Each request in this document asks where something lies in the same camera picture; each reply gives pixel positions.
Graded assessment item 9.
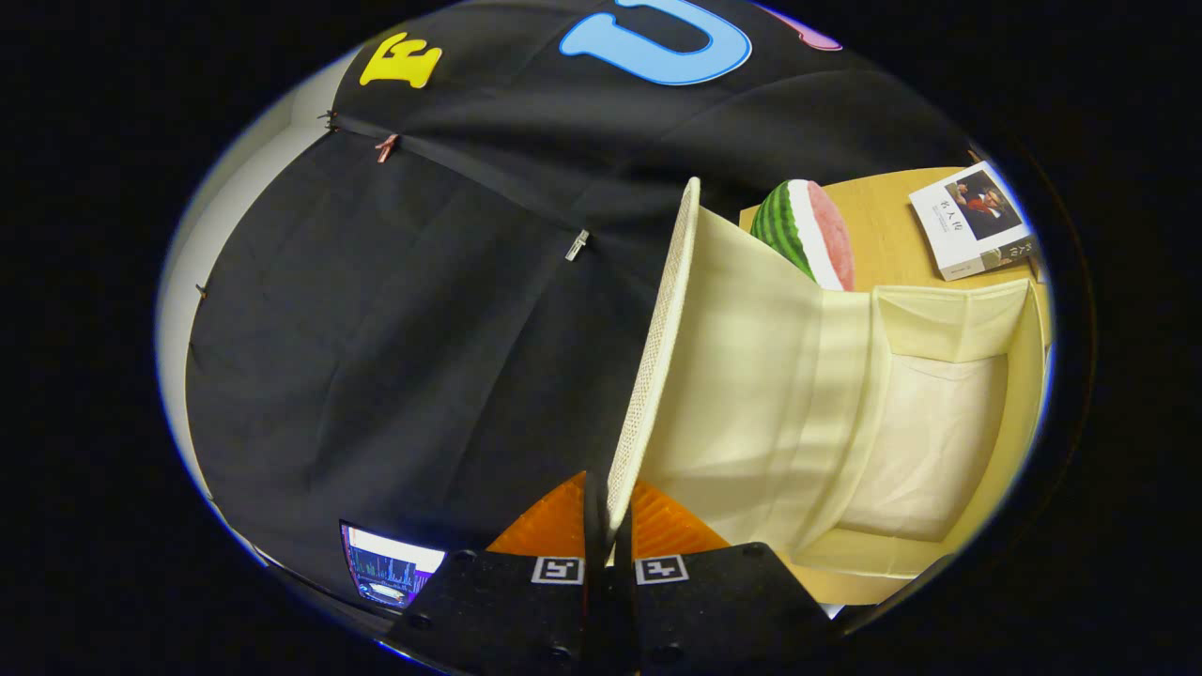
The white portrait cover book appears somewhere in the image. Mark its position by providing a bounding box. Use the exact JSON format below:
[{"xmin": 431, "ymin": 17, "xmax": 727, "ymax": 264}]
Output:
[{"xmin": 908, "ymin": 160, "xmax": 1039, "ymax": 283}]

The computer monitor screen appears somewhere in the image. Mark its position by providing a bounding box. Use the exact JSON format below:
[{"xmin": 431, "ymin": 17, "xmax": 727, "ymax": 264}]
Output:
[{"xmin": 340, "ymin": 521, "xmax": 447, "ymax": 609}]

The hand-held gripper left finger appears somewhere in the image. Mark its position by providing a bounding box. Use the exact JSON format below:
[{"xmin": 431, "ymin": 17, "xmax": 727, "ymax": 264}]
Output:
[{"xmin": 380, "ymin": 469, "xmax": 602, "ymax": 676}]

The watermelon slice plush toy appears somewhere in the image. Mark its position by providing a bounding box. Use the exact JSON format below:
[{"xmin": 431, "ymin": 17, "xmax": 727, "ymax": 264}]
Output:
[{"xmin": 749, "ymin": 178, "xmax": 855, "ymax": 292}]

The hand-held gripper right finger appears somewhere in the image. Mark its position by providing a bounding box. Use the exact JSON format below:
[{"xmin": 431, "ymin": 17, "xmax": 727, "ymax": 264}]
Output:
[{"xmin": 615, "ymin": 479, "xmax": 837, "ymax": 676}]

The beige fabric storage box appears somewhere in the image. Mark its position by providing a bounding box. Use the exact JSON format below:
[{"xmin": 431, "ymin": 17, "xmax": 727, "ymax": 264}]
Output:
[{"xmin": 606, "ymin": 177, "xmax": 1048, "ymax": 580}]

